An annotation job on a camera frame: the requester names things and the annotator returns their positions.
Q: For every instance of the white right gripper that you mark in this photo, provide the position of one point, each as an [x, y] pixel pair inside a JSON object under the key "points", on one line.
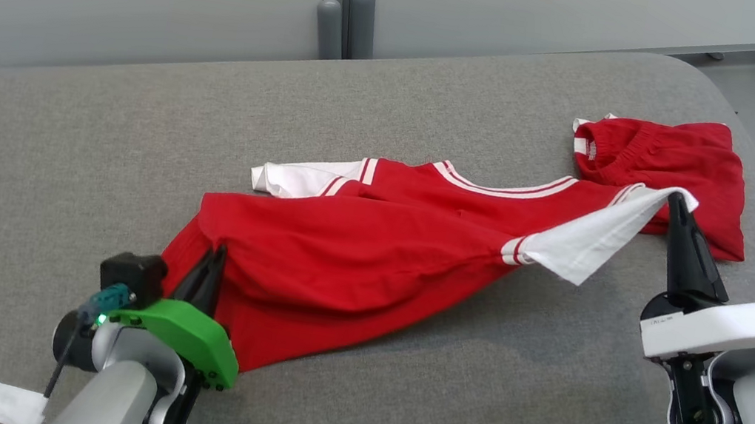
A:
{"points": [[727, 328]]}

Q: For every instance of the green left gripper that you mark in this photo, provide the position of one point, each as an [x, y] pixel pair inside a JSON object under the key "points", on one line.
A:
{"points": [[194, 338]]}

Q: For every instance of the red shorts white stripe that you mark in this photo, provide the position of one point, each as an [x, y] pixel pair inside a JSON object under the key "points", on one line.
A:
{"points": [[698, 170]]}

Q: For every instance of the red white Bulls jersey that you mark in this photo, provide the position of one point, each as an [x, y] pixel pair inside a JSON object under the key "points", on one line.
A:
{"points": [[356, 254]]}

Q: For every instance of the grey fabric sofa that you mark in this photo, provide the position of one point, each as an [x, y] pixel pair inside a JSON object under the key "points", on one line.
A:
{"points": [[56, 156]]}

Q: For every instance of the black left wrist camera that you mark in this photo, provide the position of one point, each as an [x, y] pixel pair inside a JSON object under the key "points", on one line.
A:
{"points": [[132, 276]]}

